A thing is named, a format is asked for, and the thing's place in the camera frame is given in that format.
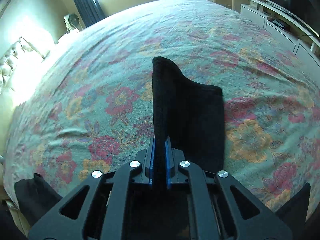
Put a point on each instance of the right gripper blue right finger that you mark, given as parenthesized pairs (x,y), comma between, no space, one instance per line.
(170,163)

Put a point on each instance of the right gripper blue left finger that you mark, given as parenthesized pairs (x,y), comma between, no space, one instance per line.
(149,160)

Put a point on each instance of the black pants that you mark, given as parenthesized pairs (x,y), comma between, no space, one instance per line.
(205,202)

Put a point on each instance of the floral bedspread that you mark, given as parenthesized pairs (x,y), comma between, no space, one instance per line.
(224,90)

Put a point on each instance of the dark blue left curtain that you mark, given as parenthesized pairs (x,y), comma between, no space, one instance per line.
(90,11)

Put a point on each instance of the white fan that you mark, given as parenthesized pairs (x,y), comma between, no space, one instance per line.
(72,22)

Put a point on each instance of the cream tufted headboard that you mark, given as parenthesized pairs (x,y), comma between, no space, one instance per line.
(22,69)

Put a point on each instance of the white tv console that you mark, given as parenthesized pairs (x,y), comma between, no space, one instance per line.
(286,29)

